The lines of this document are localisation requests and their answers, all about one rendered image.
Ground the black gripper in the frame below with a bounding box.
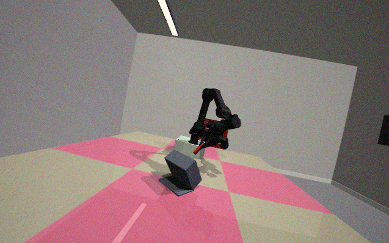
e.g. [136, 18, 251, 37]
[196, 126, 229, 150]

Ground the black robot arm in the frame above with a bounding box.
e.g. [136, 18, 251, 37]
[189, 88, 241, 145]

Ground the dark grey panel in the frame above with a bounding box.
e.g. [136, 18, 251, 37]
[158, 150, 202, 197]

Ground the dark red peg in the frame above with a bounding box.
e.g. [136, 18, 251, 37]
[193, 141, 205, 155]

